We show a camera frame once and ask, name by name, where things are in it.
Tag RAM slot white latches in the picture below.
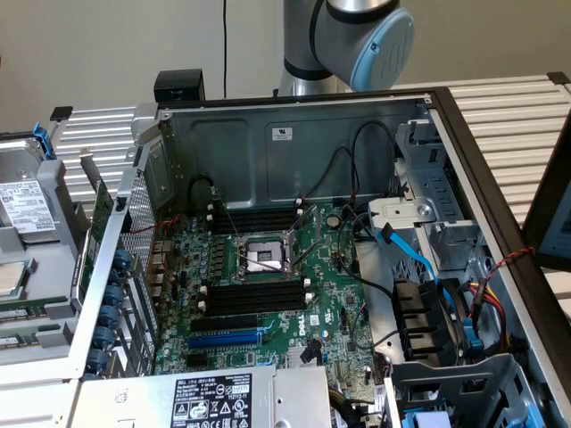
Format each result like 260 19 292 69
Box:
208 202 305 217
211 214 296 228
199 284 313 303
197 299 314 318

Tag silver socket cover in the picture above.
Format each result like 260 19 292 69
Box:
287 203 323 268

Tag CPU socket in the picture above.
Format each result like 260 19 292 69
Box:
232 232 299 285

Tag thin steel locking lever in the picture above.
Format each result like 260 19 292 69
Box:
235 251 287 273
211 186 245 245

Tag grey metal PC case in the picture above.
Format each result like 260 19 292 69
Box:
62 86 571 428

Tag green motherboard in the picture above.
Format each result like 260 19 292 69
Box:
153 202 380 389

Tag long black expansion slot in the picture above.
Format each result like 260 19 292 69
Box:
189 313 261 334

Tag blue expansion slot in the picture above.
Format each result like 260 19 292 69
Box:
186 330 263 351

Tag silver finned heat sink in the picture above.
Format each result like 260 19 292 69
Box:
286 343 323 369

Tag grey metal disk bay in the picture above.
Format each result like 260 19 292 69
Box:
368 119 490 274

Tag black case fan shroud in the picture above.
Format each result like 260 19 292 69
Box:
391 276 474 363

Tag black box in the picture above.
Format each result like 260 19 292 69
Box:
153 70 206 103

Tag green graphics card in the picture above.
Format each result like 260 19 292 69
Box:
76 149 116 309

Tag grey drive cage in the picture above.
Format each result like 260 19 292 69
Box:
384 352 543 428

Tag grey parts rack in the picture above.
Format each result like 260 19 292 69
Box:
0 122 118 367

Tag grey power supply unit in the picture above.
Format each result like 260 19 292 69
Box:
79 364 332 428

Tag silver hard disk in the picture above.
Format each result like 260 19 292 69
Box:
0 137 62 244

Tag silver CPU chip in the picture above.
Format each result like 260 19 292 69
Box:
0 260 29 299

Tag red black wire with plug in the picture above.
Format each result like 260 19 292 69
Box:
299 146 358 202

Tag thin black wire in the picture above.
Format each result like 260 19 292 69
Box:
351 121 399 210
187 175 220 222

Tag thick black wire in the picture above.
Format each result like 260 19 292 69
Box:
336 260 398 299

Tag thin red wire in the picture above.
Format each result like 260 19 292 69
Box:
153 213 185 240

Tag light blue flat wire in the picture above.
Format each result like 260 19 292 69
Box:
377 224 457 316

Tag thin black wall cable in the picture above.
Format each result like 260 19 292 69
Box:
221 0 229 100

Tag coloured power wire bundle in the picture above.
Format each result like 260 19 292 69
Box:
466 276 512 353

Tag red black twisted wire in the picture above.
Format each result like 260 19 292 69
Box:
489 246 537 280

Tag blue plastic disk rail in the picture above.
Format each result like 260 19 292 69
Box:
31 123 58 161

